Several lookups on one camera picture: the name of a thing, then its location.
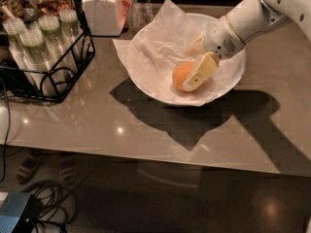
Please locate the black wire rack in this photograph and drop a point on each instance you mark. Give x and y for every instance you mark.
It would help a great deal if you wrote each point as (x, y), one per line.
(19, 81)

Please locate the blue grey box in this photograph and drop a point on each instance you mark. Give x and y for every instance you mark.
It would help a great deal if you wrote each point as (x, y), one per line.
(17, 212)

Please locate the white paper liner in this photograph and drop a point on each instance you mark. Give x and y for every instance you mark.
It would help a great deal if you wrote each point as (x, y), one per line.
(158, 46)

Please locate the orange fruit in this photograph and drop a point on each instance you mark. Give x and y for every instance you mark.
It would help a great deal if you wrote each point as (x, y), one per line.
(180, 73)

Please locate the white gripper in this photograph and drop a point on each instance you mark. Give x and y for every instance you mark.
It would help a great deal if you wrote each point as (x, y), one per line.
(222, 40)

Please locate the white ceramic canister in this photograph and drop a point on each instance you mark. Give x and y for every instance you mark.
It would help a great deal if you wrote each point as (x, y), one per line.
(106, 17)

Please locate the clear plastic cup stack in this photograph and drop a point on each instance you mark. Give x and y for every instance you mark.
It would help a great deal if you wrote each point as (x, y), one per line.
(13, 28)
(52, 32)
(72, 31)
(38, 60)

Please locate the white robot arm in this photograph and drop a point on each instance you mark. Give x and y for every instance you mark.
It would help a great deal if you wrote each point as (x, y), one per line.
(251, 17)

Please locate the white bowl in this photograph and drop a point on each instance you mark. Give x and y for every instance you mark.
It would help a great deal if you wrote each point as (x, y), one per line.
(152, 88)

